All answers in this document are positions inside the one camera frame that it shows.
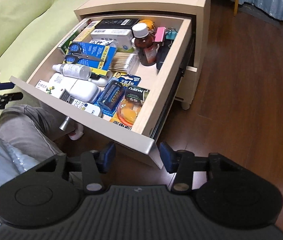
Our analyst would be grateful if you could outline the white medicine box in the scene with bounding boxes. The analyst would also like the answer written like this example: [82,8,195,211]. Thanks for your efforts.
[91,29,133,53]

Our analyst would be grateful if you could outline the grey trouser leg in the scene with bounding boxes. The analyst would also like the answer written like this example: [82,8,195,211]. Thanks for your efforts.
[0,105,75,177]

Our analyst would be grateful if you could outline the large battery blue blister pack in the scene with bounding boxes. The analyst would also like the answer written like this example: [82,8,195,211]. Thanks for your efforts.
[94,80,125,116]

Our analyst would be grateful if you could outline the yellow medicine box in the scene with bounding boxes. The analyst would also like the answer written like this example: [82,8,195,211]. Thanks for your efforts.
[73,27,95,43]

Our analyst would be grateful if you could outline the clear spray bottle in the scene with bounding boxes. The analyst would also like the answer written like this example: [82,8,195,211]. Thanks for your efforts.
[52,63,92,80]

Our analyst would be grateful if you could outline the beige wooden nightstand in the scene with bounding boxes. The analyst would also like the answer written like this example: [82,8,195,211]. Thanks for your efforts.
[74,0,211,110]

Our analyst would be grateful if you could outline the brown medicine bottle white cap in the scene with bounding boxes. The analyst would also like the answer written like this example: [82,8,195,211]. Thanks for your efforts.
[132,23,157,66]

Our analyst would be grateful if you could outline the orange tape blister pack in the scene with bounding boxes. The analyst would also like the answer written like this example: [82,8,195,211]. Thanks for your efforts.
[110,98,142,130]

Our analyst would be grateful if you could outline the orange round container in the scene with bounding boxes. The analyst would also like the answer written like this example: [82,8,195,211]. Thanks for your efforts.
[138,19,156,31]

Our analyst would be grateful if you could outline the silver drawer knob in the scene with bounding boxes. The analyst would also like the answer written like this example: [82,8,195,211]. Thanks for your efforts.
[59,116,71,131]

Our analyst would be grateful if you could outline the black green battery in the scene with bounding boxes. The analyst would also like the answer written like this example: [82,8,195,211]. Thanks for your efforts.
[125,86,150,105]

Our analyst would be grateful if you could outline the black scissors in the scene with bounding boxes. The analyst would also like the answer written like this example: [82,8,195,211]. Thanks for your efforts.
[64,42,117,71]

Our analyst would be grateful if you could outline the beige nightstand drawer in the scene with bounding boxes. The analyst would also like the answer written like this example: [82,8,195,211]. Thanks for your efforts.
[10,20,195,167]

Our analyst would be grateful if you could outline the cotton swab pack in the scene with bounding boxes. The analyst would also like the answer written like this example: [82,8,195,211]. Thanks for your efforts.
[109,52,139,75]

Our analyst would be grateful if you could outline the black pouch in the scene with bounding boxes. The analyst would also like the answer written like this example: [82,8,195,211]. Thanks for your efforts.
[156,42,170,71]

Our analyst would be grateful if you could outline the white lotion bottle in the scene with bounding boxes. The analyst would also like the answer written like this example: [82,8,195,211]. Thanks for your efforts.
[49,73,101,103]

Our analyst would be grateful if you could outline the light green sofa cover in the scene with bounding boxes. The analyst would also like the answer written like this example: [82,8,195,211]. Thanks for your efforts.
[0,0,108,131]

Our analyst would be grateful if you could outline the black flat box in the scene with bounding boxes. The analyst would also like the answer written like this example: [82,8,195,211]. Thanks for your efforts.
[96,18,139,29]

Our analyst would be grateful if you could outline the pink binder clip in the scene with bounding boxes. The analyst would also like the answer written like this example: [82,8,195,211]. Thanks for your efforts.
[154,27,166,43]

